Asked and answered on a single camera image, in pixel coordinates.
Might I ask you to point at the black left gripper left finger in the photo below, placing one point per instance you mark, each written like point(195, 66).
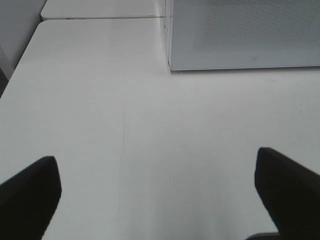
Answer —
point(29, 199)

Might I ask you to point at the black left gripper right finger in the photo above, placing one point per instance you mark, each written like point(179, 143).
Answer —
point(290, 193)

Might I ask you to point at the white microwave door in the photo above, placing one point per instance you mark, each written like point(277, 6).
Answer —
point(240, 34)

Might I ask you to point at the white microwave oven body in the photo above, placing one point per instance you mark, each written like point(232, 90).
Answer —
point(166, 32)

